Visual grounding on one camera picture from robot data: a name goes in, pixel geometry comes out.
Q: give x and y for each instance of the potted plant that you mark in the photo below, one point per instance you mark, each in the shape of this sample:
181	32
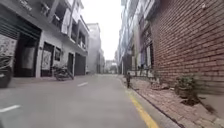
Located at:
185	86

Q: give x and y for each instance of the parked motorcycle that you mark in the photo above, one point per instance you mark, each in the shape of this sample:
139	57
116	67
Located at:
61	72

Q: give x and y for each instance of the parked scooter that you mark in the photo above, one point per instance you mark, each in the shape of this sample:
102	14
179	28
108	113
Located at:
4	75

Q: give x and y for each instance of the short dark post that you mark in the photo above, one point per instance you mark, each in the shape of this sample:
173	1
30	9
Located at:
128	80

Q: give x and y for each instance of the tall grey building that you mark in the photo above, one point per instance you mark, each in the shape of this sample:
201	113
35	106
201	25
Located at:
94	46

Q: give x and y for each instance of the grey asphalt road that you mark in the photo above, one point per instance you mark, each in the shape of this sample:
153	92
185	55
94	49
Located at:
83	103

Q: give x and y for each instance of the row of buildings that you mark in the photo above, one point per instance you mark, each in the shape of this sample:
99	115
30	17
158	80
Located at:
131	40

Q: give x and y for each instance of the red brick building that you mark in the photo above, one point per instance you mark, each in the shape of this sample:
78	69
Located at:
190	40

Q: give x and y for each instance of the grey building with shopfronts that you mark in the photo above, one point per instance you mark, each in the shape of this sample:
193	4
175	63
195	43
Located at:
46	36

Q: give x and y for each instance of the red brick pavement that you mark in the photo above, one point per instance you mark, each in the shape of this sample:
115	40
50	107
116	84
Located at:
173	104

